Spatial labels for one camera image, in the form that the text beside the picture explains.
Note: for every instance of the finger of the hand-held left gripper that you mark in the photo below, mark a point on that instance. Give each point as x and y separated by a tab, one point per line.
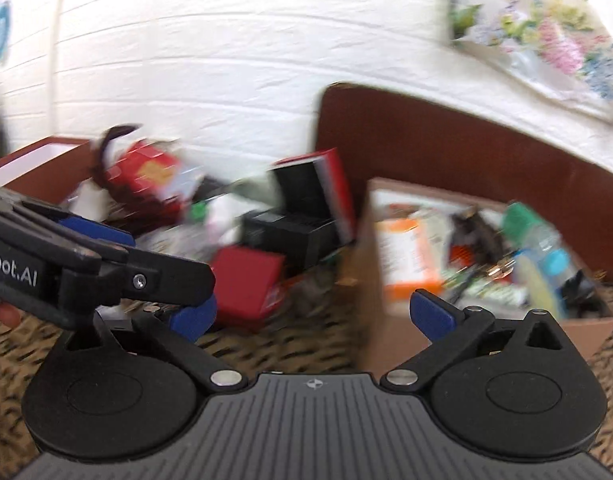
91	232
161	280

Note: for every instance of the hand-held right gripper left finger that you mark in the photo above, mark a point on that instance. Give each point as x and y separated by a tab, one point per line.
194	320

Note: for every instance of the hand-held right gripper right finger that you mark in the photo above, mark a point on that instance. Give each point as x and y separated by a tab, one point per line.
432	313

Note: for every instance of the tan cardboard box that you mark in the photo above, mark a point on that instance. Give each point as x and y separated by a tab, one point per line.
371	310

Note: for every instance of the brown monogram phone case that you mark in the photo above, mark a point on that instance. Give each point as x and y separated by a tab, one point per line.
479	240

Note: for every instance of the plastic bottle with teal label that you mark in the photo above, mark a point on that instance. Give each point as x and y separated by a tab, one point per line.
536	240

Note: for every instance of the person's left hand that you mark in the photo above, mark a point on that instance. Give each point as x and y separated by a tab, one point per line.
6	316

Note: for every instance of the orange and white packet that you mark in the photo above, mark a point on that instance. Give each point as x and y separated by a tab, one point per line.
406	260

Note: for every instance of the red gift box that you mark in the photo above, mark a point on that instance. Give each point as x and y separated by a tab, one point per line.
249	285

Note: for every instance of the dark red ribbon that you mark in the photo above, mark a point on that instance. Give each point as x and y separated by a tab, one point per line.
106	160

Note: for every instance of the red and yellow packet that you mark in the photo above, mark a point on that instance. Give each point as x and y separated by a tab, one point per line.
146	170

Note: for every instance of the brown cardboard box lid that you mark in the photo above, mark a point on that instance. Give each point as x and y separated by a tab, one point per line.
36	165

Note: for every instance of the letter printed blanket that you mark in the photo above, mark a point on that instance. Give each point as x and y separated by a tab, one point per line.
296	340

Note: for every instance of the blue-edged yellow pouch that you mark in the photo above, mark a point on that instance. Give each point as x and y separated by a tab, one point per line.
534	282

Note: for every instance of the black rectangular box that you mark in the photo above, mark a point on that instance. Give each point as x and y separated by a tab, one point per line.
286	235

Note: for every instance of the open red and black box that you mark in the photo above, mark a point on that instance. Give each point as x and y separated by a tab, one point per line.
316	185

